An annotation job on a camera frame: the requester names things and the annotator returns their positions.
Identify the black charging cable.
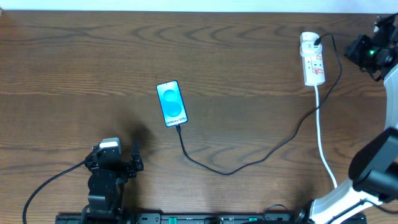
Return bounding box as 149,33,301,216
175,32,343,176

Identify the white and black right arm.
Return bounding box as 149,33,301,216
296,14,397,223

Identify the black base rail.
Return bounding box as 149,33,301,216
55,212,368,224

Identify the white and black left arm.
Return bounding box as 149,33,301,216
80,138,144,223

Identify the white charger adapter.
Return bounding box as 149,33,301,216
300,41,322,57

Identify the white power strip cord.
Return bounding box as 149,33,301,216
313,84,338,189

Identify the white power strip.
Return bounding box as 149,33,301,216
300,32,325,86

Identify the blue Galaxy smartphone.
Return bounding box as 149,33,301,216
156,80,188,128

